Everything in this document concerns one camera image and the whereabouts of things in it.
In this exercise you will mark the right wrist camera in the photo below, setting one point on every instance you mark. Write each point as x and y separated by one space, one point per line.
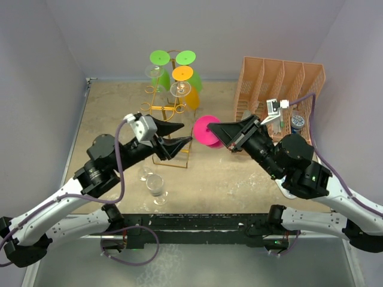
274 109

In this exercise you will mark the gold wire glass rack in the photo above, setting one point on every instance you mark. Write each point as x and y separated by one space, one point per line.
161 105

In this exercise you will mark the clear glass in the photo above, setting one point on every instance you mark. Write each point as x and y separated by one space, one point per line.
156 187
155 74
144 171
180 90

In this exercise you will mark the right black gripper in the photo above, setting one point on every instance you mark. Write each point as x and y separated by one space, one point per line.
229 131

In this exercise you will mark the yellow plastic goblet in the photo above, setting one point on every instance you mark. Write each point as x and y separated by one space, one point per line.
192 100

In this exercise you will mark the orange plastic desk organizer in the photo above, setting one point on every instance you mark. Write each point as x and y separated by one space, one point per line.
263 79

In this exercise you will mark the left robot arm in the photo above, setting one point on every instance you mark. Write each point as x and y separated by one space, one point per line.
86 204

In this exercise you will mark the pink plastic goblet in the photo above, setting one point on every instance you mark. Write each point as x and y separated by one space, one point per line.
203 134

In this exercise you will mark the large green wine glass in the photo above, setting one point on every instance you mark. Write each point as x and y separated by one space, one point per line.
184 71

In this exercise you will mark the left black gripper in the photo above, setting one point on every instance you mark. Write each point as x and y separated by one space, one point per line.
167 146

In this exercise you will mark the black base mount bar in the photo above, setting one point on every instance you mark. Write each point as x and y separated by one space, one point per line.
249 229

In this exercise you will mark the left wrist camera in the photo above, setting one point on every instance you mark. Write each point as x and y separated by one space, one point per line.
143 127

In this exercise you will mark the small green wine glass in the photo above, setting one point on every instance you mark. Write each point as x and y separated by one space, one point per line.
160 58

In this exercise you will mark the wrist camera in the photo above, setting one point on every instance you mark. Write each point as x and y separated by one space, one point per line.
274 109
143 127

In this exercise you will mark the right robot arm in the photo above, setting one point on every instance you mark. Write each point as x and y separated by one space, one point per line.
353 217

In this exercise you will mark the round blue tin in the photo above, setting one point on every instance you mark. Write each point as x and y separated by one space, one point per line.
297 122

